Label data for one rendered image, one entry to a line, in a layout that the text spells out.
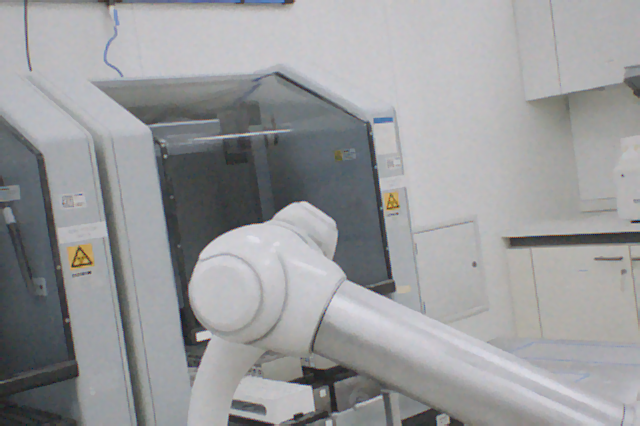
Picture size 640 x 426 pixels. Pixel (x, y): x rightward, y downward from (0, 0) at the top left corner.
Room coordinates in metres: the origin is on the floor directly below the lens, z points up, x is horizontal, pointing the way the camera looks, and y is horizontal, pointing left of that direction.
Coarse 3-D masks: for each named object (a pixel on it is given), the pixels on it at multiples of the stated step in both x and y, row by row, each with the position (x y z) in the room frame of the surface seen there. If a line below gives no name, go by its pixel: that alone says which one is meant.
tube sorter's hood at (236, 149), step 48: (144, 96) 2.19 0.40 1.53; (192, 96) 2.25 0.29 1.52; (240, 96) 2.32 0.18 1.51; (288, 96) 2.39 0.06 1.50; (192, 144) 1.97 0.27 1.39; (240, 144) 2.05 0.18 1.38; (288, 144) 2.13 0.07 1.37; (336, 144) 2.22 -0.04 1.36; (192, 192) 1.96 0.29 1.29; (240, 192) 2.04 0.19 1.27; (288, 192) 2.12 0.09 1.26; (336, 192) 2.21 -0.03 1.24; (192, 240) 1.95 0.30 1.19; (384, 240) 2.29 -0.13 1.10; (384, 288) 2.27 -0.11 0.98; (192, 336) 1.92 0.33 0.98
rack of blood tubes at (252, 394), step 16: (240, 384) 1.92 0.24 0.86; (256, 384) 1.90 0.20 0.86; (272, 384) 1.88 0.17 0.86; (288, 384) 1.86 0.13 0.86; (240, 400) 1.94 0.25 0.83; (256, 400) 1.79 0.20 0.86; (272, 400) 1.75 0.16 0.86; (288, 400) 1.76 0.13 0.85; (304, 400) 1.79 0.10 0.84; (256, 416) 1.79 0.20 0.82; (272, 416) 1.75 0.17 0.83; (288, 416) 1.76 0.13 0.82
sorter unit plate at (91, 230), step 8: (88, 224) 1.82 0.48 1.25; (96, 224) 1.83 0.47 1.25; (104, 224) 1.84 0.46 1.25; (64, 232) 1.79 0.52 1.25; (72, 232) 1.80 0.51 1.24; (80, 232) 1.81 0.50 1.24; (88, 232) 1.82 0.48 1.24; (96, 232) 1.83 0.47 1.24; (104, 232) 1.84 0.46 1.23; (64, 240) 1.79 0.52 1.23; (72, 240) 1.80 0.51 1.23
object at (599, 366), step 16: (512, 352) 2.06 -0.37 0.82; (528, 352) 2.03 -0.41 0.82; (544, 352) 2.01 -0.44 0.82; (560, 352) 1.99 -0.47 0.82; (576, 352) 1.97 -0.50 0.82; (592, 352) 1.95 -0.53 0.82; (608, 352) 1.93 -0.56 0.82; (624, 352) 1.91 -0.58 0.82; (544, 368) 1.87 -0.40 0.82; (560, 368) 1.85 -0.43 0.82; (576, 368) 1.83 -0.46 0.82; (592, 368) 1.82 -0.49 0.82; (608, 368) 1.80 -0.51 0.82; (624, 368) 1.78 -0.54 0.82; (592, 384) 1.70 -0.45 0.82; (608, 384) 1.68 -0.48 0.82; (624, 384) 1.67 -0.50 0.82; (384, 400) 1.94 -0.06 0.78; (624, 400) 1.57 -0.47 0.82; (400, 416) 1.94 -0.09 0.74
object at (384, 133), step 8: (376, 120) 2.33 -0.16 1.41; (384, 120) 2.35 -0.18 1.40; (392, 120) 2.37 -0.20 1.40; (376, 128) 2.33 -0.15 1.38; (384, 128) 2.35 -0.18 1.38; (392, 128) 2.36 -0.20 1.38; (376, 136) 2.33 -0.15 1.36; (384, 136) 2.34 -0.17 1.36; (392, 136) 2.36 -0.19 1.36; (376, 144) 2.32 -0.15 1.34; (384, 144) 2.34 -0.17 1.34; (392, 144) 2.36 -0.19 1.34; (384, 152) 2.34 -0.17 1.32; (392, 152) 2.36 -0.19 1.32; (392, 160) 2.35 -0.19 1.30; (400, 160) 2.37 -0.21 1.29; (392, 168) 2.35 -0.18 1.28; (392, 192) 2.34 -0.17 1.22; (384, 200) 2.32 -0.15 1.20; (392, 200) 2.34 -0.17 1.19; (392, 208) 2.34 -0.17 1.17; (400, 208) 2.36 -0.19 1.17; (392, 216) 2.34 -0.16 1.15; (400, 216) 2.36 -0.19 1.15; (392, 224) 2.34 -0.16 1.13; (400, 224) 2.35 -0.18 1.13; (400, 288) 2.33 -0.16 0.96; (408, 288) 2.35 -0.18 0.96
